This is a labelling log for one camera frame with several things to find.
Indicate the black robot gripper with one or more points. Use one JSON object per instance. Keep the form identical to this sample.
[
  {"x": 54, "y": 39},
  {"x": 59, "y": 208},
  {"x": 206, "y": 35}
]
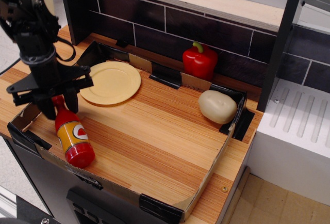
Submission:
[{"x": 48, "y": 79}]

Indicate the red hot sauce bottle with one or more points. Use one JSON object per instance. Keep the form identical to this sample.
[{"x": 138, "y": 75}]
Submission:
[{"x": 72, "y": 135}]

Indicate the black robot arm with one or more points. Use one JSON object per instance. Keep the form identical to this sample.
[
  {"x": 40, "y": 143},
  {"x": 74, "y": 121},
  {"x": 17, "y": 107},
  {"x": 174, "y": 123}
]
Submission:
[{"x": 30, "y": 25}]

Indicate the cardboard fence with black tape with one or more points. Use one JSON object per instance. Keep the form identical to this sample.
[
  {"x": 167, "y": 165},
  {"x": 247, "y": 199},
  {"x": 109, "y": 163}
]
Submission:
[{"x": 157, "y": 158}]

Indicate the yellow plastic plate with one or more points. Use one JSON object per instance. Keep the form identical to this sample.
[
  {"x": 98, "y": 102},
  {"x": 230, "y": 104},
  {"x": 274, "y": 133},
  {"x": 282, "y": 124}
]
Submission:
[{"x": 113, "y": 82}]

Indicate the red toy bell pepper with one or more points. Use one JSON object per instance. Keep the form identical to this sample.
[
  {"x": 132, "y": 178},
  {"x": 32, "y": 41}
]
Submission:
[{"x": 200, "y": 61}]

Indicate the beige toy potato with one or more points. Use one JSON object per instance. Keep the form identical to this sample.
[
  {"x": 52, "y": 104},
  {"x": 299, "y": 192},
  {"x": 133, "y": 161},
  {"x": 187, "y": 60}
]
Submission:
[{"x": 217, "y": 107}]

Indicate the white sink drainboard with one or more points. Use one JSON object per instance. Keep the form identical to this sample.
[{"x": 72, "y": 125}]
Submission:
[{"x": 291, "y": 145}]

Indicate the black vertical post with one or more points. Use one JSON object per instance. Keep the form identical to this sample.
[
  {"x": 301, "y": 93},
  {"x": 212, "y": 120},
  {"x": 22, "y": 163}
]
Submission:
[{"x": 290, "y": 18}]

